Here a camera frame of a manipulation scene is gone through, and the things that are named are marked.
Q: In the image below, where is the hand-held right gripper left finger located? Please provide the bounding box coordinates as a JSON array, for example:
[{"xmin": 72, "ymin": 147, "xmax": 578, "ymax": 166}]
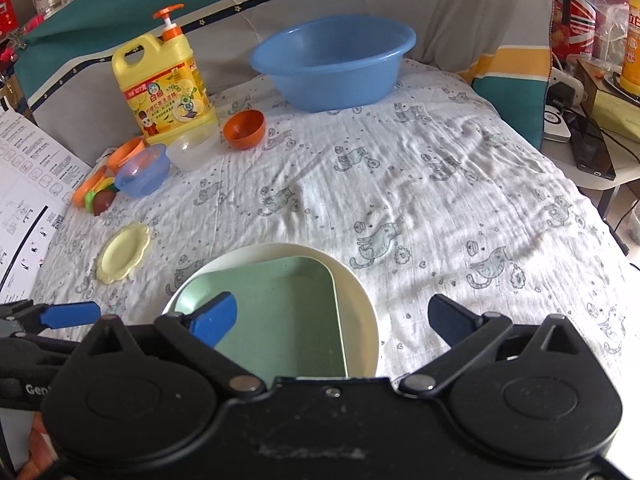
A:
[{"xmin": 80, "ymin": 291, "xmax": 265, "ymax": 395}]

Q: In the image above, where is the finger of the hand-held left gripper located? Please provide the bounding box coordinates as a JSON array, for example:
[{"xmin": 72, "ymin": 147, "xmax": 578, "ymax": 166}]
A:
[{"xmin": 0, "ymin": 300, "xmax": 102, "ymax": 335}]

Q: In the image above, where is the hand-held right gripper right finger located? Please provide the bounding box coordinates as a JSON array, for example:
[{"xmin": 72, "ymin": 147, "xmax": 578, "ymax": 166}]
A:
[{"xmin": 399, "ymin": 294, "xmax": 576, "ymax": 395}]

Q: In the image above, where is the green square plate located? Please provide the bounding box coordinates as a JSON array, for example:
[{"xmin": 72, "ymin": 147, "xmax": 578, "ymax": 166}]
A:
[{"xmin": 175, "ymin": 256, "xmax": 349, "ymax": 378}]

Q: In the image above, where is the small pale yellow plate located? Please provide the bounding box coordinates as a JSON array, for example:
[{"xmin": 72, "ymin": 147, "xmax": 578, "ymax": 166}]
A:
[{"xmin": 96, "ymin": 223, "xmax": 152, "ymax": 283}]

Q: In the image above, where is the white round plate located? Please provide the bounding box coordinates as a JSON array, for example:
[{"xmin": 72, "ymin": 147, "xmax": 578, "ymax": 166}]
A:
[{"xmin": 161, "ymin": 242, "xmax": 379, "ymax": 381}]

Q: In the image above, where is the small blue plastic bowl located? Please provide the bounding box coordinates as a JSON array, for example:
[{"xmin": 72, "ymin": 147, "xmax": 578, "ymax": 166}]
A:
[{"xmin": 115, "ymin": 143, "xmax": 168, "ymax": 198}]

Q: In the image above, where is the clear plastic bowl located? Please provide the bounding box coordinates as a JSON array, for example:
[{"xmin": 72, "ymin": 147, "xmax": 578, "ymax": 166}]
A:
[{"xmin": 166, "ymin": 127, "xmax": 221, "ymax": 172}]

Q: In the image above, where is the orange cup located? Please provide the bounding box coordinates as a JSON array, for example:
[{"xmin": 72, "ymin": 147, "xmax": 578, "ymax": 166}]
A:
[{"xmin": 222, "ymin": 109, "xmax": 266, "ymax": 150}]

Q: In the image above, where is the white instruction sheet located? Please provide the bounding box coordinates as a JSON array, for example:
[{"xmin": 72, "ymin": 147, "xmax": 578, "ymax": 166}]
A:
[{"xmin": 0, "ymin": 110, "xmax": 93, "ymax": 306}]

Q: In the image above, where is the white cat-print blanket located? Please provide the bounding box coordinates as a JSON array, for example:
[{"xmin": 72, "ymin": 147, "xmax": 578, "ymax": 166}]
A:
[{"xmin": 30, "ymin": 57, "xmax": 640, "ymax": 461}]

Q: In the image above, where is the orange toy pot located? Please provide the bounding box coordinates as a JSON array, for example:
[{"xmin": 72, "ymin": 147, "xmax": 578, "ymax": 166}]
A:
[{"xmin": 106, "ymin": 137, "xmax": 147, "ymax": 168}]

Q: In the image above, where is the white side table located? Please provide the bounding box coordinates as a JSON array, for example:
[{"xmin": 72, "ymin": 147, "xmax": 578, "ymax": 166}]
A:
[{"xmin": 542, "ymin": 57, "xmax": 640, "ymax": 193}]

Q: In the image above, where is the black phone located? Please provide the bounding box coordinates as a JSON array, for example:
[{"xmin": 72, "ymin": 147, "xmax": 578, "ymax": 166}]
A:
[{"xmin": 567, "ymin": 115, "xmax": 617, "ymax": 181}]

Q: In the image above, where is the white round device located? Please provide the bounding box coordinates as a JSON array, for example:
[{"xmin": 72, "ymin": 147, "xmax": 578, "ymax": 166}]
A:
[{"xmin": 542, "ymin": 105, "xmax": 571, "ymax": 142}]

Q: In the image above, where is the yellow detergent bottle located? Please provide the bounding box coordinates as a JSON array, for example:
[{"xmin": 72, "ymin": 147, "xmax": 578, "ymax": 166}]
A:
[{"xmin": 111, "ymin": 4, "xmax": 221, "ymax": 146}]

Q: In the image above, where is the large blue plastic basin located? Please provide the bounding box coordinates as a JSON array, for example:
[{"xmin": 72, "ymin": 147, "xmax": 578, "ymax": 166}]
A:
[{"xmin": 249, "ymin": 14, "xmax": 417, "ymax": 113}]

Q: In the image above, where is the white power adapter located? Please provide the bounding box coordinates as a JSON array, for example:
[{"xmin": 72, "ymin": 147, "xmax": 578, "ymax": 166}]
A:
[{"xmin": 547, "ymin": 69, "xmax": 588, "ymax": 108}]

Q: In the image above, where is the yellow cardboard box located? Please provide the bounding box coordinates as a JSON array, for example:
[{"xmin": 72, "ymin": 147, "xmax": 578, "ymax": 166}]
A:
[{"xmin": 582, "ymin": 75, "xmax": 640, "ymax": 132}]

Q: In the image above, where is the red snack bag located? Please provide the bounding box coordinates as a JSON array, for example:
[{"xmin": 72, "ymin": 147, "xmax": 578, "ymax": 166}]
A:
[{"xmin": 550, "ymin": 0, "xmax": 601, "ymax": 58}]

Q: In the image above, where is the yellow bottle with orange cap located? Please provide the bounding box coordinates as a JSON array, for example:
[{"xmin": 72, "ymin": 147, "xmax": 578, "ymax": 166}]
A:
[{"xmin": 620, "ymin": 0, "xmax": 640, "ymax": 87}]

